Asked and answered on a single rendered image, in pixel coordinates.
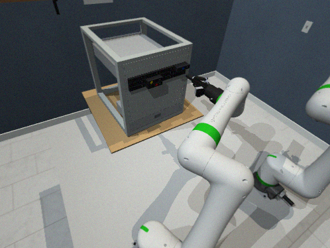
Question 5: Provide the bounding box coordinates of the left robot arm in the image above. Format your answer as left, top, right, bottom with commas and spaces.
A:
137, 78, 254, 248

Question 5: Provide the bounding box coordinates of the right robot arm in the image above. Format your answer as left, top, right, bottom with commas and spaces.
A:
253, 77, 330, 206

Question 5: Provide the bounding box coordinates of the tan flat board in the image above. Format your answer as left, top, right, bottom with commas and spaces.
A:
82, 89, 203, 154

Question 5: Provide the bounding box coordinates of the grey metal rack frame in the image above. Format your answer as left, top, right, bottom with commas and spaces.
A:
80, 17, 193, 137

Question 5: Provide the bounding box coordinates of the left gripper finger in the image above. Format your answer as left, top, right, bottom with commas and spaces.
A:
186, 76, 201, 88
186, 74, 208, 88

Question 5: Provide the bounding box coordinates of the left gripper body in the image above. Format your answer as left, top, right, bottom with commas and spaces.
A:
202, 82, 216, 98

